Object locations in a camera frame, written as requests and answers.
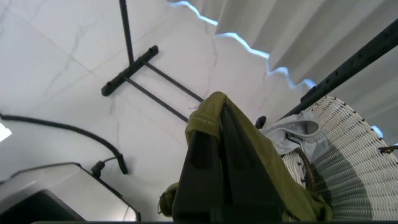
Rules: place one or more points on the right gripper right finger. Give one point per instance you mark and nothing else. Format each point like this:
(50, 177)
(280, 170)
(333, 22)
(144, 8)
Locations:
(248, 186)

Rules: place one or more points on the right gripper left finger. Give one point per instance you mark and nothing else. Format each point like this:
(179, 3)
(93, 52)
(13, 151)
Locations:
(199, 186)

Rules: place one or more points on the green printed t-shirt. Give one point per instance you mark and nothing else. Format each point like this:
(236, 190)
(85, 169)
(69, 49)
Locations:
(205, 115)

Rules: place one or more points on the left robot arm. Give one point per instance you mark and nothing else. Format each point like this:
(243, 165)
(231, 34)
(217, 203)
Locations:
(77, 186)

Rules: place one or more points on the white laundry basket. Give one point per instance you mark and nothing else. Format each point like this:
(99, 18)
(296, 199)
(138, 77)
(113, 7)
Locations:
(351, 174)

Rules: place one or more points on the black clothes rack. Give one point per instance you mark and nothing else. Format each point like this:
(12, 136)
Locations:
(130, 70)

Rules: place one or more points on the pale grey shorts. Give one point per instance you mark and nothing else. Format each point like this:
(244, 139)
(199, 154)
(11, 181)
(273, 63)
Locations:
(292, 133)

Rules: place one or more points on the white curtain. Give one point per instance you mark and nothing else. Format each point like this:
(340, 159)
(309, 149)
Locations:
(280, 25)

